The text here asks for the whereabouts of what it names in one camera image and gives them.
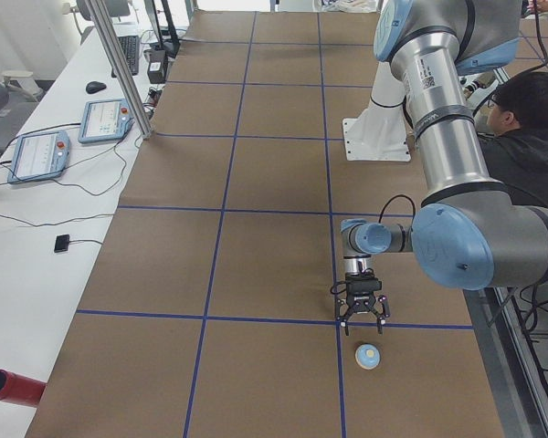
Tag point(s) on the near blue teach pendant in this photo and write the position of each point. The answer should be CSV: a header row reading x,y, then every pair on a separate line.
x,y
39,156

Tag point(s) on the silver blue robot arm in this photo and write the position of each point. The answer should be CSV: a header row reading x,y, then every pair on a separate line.
x,y
467,233

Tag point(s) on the aluminium frame post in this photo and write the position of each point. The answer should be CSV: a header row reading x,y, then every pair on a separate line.
x,y
112,47

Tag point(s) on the black power adapter box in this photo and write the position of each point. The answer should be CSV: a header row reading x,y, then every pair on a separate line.
x,y
157,66

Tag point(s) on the far blue teach pendant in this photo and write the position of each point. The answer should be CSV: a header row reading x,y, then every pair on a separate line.
x,y
105,120

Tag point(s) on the black computer mouse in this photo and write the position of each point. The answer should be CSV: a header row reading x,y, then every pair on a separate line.
x,y
94,87

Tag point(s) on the blue teach pendant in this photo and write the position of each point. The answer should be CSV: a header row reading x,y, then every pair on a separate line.
x,y
105,120
39,156

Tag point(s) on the black keyboard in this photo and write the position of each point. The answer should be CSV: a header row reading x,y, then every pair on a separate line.
x,y
130,47

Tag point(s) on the light blue call bell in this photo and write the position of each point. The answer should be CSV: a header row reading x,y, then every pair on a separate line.
x,y
367,356

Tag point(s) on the small black puck device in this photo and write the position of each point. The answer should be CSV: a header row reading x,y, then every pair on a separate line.
x,y
62,243

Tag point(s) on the brown table mat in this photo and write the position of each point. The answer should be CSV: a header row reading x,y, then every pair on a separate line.
x,y
208,312

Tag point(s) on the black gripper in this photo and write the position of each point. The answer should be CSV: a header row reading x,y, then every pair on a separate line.
x,y
360,303

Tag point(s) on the seated person black jacket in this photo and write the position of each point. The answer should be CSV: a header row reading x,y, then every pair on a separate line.
x,y
517,153

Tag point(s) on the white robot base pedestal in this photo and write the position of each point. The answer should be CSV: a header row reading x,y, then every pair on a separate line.
x,y
379,134

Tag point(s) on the red thermos bottle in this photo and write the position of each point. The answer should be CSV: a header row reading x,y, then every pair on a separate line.
x,y
20,390

